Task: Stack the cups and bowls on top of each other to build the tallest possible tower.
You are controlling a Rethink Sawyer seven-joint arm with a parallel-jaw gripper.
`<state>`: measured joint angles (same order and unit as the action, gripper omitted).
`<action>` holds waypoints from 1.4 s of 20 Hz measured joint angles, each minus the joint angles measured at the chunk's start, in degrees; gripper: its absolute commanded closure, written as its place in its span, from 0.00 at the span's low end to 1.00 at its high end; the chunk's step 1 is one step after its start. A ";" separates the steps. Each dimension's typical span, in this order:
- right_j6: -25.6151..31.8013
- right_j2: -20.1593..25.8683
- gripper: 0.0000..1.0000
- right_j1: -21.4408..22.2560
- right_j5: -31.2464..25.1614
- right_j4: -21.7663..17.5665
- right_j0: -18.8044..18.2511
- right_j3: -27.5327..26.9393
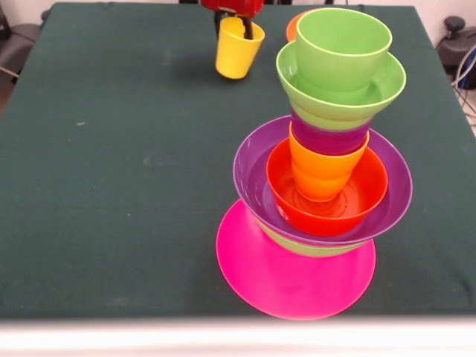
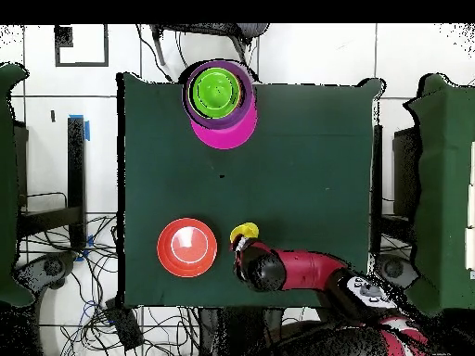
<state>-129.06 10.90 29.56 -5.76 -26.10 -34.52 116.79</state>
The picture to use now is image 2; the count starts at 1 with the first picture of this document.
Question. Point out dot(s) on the yellow plastic cup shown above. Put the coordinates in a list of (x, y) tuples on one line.
[(245, 230)]

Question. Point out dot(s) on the black camera tripod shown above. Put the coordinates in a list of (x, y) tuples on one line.
[(237, 31)]

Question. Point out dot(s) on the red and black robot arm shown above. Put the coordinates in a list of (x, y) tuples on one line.
[(308, 267)]

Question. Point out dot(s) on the large red-orange plastic bowl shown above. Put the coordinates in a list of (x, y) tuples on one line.
[(185, 246)]

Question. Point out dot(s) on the dark green tablecloth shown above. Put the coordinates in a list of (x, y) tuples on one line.
[(297, 167)]

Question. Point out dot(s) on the pink plastic bowl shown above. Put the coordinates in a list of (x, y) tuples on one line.
[(226, 139)]

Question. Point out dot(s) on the black power box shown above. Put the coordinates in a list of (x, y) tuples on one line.
[(124, 326)]

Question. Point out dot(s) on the black metal stand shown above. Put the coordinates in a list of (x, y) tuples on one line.
[(377, 167), (76, 167)]

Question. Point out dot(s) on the green cloth side table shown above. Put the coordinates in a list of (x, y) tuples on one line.
[(445, 185), (7, 185)]

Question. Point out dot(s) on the small green plastic bowl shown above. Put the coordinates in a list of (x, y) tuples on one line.
[(236, 100)]

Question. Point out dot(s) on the blue tape strip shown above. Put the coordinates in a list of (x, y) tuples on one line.
[(87, 131)]

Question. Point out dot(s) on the green plastic cup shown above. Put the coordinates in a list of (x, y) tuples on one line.
[(213, 91)]

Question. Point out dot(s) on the black chair base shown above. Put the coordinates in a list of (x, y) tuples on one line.
[(48, 267)]

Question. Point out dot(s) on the purple plastic bowl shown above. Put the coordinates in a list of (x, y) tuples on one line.
[(246, 115)]

